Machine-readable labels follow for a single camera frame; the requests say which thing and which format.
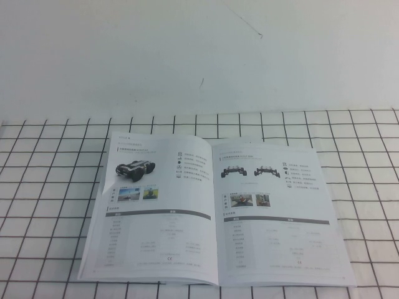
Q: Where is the AgileX product brochure book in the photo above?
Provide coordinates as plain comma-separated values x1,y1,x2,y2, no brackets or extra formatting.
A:
77,130,358,289

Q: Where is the white black-grid tablecloth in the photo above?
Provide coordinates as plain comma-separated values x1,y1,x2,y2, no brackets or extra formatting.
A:
0,108,399,299

